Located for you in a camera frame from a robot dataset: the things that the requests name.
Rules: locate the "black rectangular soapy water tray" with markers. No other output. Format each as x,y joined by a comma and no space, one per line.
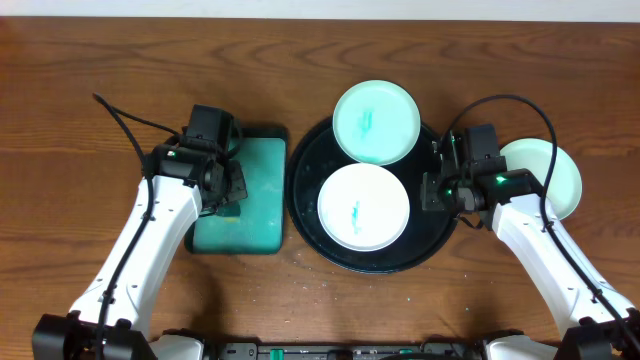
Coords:
259,228

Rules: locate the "mint green plate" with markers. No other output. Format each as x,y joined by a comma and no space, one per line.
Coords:
533,154
376,122

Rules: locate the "green yellow scrub sponge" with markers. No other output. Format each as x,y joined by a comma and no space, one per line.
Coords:
229,210

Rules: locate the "white pink plate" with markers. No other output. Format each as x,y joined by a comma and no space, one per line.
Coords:
363,207

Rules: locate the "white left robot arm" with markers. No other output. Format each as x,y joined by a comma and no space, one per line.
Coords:
111,319

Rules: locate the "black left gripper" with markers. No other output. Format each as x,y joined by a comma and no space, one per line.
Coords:
231,182

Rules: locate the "round black serving tray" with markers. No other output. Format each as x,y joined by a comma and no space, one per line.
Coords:
317,156

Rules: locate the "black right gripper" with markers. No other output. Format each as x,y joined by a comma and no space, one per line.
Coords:
432,191

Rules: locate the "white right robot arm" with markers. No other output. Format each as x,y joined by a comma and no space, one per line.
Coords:
594,320

